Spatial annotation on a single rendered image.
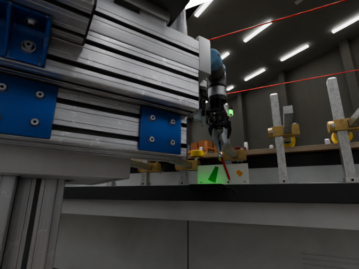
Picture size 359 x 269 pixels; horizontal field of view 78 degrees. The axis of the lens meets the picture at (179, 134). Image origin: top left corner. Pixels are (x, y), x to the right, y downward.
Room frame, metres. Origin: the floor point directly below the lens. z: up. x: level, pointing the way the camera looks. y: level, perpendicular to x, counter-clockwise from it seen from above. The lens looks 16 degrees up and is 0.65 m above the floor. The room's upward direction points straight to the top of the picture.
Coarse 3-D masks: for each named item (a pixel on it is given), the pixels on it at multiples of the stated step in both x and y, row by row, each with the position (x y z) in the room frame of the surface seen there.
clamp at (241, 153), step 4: (240, 152) 1.08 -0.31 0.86; (244, 152) 1.07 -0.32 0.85; (224, 156) 1.11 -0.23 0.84; (228, 156) 1.10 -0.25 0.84; (240, 156) 1.08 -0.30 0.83; (244, 156) 1.07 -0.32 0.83; (220, 160) 1.13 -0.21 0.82; (224, 160) 1.11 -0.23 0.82; (228, 160) 1.11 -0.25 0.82; (232, 160) 1.11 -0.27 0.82; (236, 160) 1.11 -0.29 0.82; (240, 160) 1.11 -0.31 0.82; (244, 160) 1.11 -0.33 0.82
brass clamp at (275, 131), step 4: (292, 124) 0.98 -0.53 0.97; (296, 124) 0.97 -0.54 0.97; (268, 128) 1.03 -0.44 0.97; (272, 128) 1.01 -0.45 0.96; (276, 128) 1.00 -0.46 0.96; (280, 128) 1.00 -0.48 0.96; (292, 128) 0.98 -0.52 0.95; (296, 128) 0.97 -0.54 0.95; (268, 132) 1.02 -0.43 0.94; (272, 132) 1.01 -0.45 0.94; (276, 132) 1.01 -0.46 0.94; (280, 132) 1.00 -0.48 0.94; (292, 132) 0.98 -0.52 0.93; (296, 132) 0.97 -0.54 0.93; (272, 136) 1.02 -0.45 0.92; (276, 136) 1.01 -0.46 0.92; (284, 136) 1.01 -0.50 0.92; (288, 136) 1.01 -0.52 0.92; (292, 136) 1.01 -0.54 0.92; (296, 136) 1.01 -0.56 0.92
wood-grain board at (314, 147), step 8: (328, 144) 1.07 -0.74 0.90; (336, 144) 1.06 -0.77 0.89; (352, 144) 1.03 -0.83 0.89; (216, 152) 1.31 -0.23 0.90; (248, 152) 1.23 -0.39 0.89; (256, 152) 1.21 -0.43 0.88; (264, 152) 1.20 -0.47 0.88; (272, 152) 1.18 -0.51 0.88; (288, 152) 1.16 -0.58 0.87; (296, 152) 1.15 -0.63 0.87; (304, 152) 1.15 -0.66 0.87; (136, 160) 1.56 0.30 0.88
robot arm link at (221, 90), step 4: (212, 88) 0.79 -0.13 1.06; (216, 88) 0.79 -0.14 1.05; (220, 88) 0.79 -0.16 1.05; (224, 88) 0.79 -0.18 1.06; (208, 92) 0.81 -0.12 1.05; (212, 92) 0.79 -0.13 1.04; (216, 92) 0.79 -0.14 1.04; (220, 92) 0.78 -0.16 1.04; (224, 92) 0.79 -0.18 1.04; (208, 96) 0.81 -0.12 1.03; (224, 96) 0.80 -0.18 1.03
